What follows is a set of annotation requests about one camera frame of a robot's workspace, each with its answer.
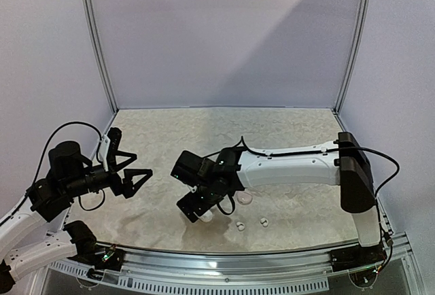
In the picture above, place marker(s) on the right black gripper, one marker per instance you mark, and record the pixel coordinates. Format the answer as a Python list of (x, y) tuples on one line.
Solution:
[(189, 209)]

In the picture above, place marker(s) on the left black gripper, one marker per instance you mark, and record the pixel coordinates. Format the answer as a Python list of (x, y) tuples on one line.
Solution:
[(126, 187)]

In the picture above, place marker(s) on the white oval earbud case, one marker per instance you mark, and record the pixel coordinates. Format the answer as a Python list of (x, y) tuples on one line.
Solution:
[(206, 217)]

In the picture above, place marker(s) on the pink round earbud case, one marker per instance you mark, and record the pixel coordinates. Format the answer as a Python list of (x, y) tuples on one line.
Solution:
[(244, 197)]

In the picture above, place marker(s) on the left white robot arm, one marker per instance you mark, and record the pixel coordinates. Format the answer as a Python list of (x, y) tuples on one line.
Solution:
[(71, 176)]

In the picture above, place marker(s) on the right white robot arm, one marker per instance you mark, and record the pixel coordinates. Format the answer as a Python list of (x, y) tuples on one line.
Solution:
[(341, 162)]

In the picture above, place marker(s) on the white earbud lower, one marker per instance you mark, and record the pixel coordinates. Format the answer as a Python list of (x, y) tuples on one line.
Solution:
[(240, 226)]

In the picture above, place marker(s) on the white stem earbud right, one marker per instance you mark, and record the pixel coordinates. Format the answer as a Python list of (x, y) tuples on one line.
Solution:
[(264, 222)]

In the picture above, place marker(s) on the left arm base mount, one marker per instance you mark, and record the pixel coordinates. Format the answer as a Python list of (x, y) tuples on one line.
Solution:
[(100, 257)]

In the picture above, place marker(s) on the aluminium front rail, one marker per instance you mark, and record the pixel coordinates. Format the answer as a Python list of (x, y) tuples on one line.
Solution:
[(307, 271)]

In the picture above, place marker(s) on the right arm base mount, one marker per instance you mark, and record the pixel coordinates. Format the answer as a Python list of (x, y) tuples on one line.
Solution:
[(356, 256)]

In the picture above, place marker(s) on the left aluminium frame post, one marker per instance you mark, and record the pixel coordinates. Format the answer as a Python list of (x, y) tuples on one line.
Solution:
[(99, 55)]

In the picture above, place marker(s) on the aluminium frame post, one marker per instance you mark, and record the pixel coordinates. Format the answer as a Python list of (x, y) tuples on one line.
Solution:
[(99, 55), (353, 54)]

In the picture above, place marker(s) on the right aluminium frame post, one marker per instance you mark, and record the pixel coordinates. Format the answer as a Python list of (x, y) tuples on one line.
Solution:
[(353, 54)]

